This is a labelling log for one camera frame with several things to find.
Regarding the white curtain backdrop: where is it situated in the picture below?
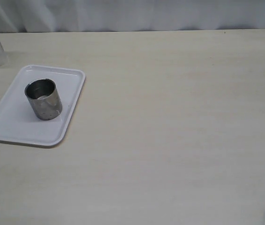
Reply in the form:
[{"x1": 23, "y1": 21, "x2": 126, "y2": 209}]
[{"x1": 0, "y1": 0, "x2": 265, "y2": 33}]

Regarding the white plastic tray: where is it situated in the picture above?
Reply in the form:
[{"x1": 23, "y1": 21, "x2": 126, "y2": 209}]
[{"x1": 0, "y1": 65, "x2": 86, "y2": 147}]

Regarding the stainless steel cup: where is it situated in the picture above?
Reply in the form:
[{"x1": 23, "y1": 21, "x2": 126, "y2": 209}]
[{"x1": 24, "y1": 78, "x2": 62, "y2": 120}]

